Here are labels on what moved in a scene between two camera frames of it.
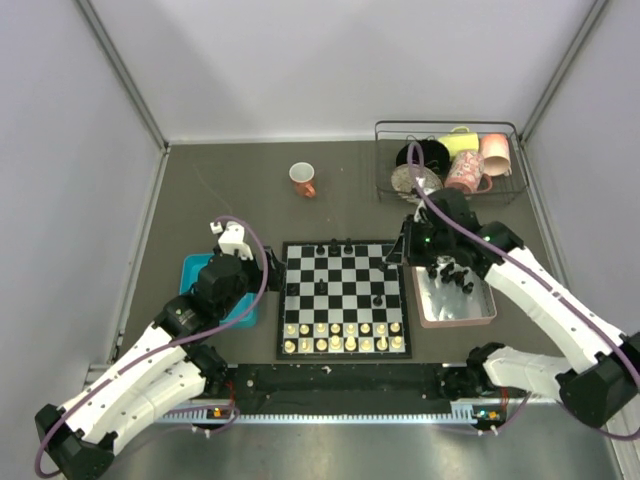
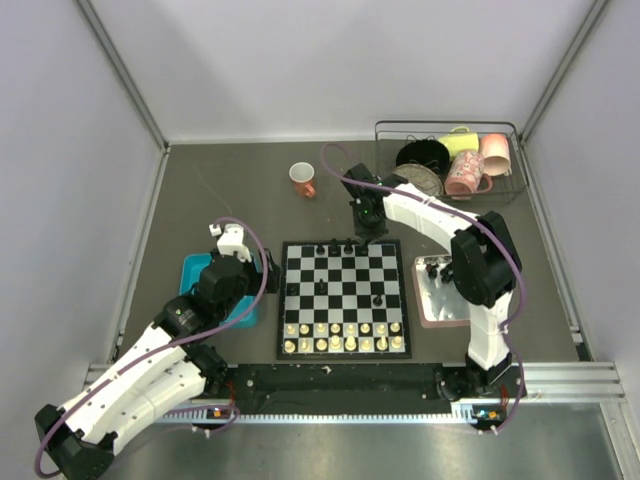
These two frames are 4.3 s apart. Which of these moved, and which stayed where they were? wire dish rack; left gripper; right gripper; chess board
Moved: right gripper
Stayed: wire dish rack; left gripper; chess board
